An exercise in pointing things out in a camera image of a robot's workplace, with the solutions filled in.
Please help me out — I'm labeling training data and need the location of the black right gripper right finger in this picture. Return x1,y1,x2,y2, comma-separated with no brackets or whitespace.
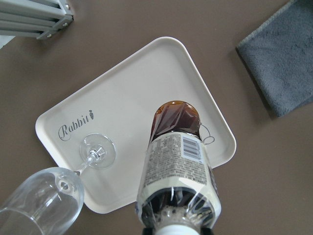
201,228,213,235

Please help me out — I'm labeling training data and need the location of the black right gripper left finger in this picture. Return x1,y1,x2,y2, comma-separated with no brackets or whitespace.
142,228,156,235

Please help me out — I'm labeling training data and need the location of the tea bottle front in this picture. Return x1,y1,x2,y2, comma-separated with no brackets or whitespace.
136,100,221,235

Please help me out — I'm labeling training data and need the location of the clear wine glass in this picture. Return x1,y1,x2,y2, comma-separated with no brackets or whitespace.
0,134,116,235

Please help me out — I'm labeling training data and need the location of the cream rabbit tray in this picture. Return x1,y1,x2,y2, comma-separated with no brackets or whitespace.
35,37,236,214

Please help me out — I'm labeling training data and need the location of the grey folded cloth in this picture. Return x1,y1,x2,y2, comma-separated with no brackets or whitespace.
237,0,313,117

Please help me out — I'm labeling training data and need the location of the grey aluminium frame post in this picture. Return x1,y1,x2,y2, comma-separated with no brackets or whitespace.
0,0,73,40

